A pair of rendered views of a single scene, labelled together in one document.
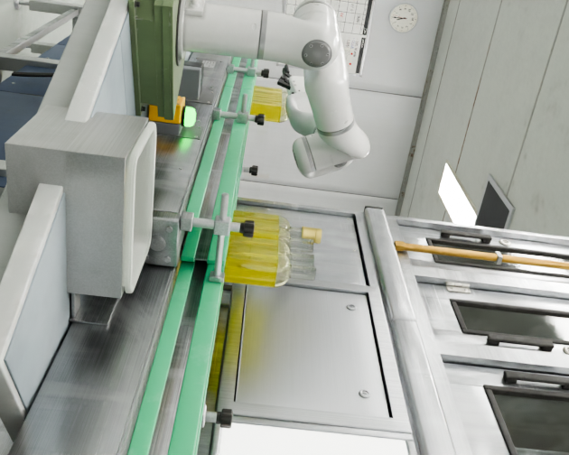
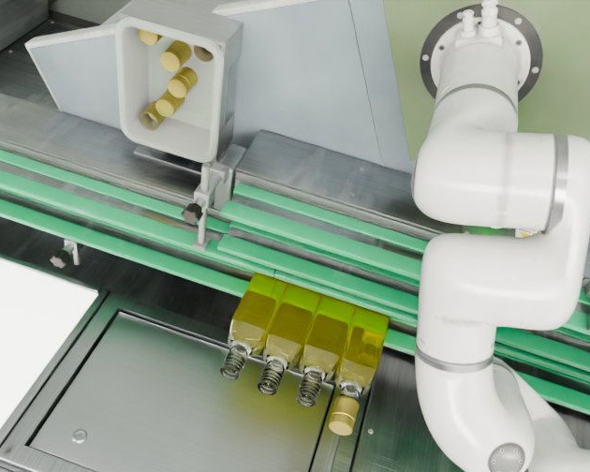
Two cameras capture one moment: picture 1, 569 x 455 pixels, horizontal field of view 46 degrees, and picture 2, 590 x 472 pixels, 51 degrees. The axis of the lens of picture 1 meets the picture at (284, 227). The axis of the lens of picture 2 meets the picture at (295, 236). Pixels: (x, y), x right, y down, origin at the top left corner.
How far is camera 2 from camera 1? 143 cm
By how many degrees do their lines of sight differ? 80
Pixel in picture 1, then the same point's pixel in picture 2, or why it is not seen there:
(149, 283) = (192, 186)
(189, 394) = (37, 186)
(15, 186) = not seen: hidden behind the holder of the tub
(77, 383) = (71, 130)
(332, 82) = (429, 253)
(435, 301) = not seen: outside the picture
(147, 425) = (18, 161)
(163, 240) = not seen: hidden behind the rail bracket
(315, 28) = (435, 134)
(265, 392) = (124, 339)
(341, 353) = (159, 442)
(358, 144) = (426, 405)
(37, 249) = (93, 31)
